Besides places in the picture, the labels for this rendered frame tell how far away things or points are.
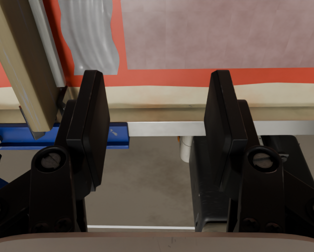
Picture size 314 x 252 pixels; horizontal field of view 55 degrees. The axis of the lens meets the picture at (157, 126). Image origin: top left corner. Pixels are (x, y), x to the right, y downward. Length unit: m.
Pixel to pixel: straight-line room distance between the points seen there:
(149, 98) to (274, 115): 0.22
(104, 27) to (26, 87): 0.13
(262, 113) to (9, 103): 0.44
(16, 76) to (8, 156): 2.07
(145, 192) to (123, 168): 0.37
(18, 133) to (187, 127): 0.29
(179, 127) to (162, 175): 1.89
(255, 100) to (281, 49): 0.10
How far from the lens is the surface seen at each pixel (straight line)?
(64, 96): 0.48
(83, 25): 0.46
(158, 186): 2.55
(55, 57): 0.45
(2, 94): 0.59
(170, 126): 0.53
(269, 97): 0.56
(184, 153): 1.76
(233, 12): 0.45
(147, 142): 2.09
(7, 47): 0.38
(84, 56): 0.48
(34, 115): 0.44
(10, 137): 0.59
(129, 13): 0.44
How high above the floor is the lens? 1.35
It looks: 43 degrees down
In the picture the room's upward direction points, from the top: 180 degrees counter-clockwise
